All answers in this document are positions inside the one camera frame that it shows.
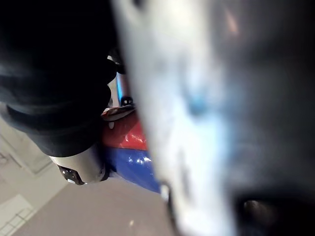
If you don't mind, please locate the white grey plastic bottle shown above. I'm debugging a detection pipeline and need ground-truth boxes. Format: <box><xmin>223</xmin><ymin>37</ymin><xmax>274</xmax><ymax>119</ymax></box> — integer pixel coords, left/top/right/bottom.
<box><xmin>110</xmin><ymin>0</ymin><xmax>315</xmax><ymax>236</ymax></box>

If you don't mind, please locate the red and blue glossy tube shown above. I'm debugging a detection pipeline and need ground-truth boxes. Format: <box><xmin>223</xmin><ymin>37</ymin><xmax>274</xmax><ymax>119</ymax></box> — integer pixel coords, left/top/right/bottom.
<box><xmin>101</xmin><ymin>113</ymin><xmax>162</xmax><ymax>195</ymax></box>

